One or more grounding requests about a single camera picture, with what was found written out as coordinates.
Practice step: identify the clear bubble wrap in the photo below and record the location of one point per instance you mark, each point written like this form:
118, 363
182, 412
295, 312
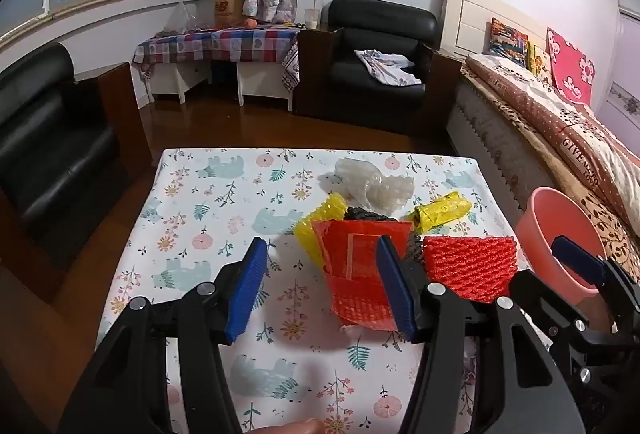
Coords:
370, 184

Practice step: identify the yellow bubble wrap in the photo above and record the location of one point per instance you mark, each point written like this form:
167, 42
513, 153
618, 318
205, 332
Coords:
315, 224

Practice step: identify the white bed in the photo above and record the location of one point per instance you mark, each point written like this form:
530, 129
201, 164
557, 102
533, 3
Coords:
475, 14

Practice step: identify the dotted quilt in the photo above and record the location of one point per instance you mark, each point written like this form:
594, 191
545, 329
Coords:
550, 114

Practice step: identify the brown paper bag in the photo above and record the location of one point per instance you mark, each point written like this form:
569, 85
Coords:
227, 4

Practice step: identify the black leather sofa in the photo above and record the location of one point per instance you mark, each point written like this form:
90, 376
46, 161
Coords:
45, 139

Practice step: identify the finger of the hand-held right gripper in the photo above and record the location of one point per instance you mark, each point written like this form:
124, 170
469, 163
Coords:
540, 299
575, 259

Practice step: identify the pink flower pillow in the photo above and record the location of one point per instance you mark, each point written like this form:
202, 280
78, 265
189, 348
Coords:
570, 64

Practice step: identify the red plastic bag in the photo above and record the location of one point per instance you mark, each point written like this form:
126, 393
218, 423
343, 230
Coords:
350, 254

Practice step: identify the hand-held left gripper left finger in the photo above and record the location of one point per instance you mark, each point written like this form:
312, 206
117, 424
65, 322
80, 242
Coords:
247, 284

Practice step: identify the black foam net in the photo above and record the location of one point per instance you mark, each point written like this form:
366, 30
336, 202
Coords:
365, 214

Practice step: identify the pale crumpled cloth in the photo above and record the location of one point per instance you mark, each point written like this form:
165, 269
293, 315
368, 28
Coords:
390, 67

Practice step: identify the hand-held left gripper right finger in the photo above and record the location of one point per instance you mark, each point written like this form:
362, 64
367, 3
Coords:
395, 284

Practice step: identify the pink plastic bucket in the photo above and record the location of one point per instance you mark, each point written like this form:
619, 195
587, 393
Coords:
540, 234

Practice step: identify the yellow plastic bag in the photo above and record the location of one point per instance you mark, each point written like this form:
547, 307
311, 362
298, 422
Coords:
442, 211

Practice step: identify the red foam net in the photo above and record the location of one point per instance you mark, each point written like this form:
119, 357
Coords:
465, 264

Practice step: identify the bear and flower print tablecloth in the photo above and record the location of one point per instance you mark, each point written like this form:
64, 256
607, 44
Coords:
200, 214

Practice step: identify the plastic cup with straw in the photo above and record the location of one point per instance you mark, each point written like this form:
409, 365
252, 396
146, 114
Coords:
312, 18

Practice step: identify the black leather armchair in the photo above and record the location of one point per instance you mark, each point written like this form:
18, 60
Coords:
380, 24

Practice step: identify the orange fruit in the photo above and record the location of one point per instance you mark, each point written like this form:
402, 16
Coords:
250, 23

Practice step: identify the clear plastic bag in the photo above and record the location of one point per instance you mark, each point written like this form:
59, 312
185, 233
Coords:
180, 19

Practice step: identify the checked tablecloth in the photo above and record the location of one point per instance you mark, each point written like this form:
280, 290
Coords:
225, 42

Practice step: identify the white side table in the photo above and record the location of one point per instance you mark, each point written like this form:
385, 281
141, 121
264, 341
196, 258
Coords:
260, 82

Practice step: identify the colourful patterned pillow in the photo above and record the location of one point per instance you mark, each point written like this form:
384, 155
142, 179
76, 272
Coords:
507, 42

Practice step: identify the yellow pillow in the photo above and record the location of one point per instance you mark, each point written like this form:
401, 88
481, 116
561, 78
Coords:
540, 62

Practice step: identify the pale purple wardrobe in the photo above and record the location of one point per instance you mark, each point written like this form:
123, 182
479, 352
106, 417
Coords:
625, 64

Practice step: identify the brown leaf pattern blanket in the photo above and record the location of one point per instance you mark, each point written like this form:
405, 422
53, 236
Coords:
615, 224

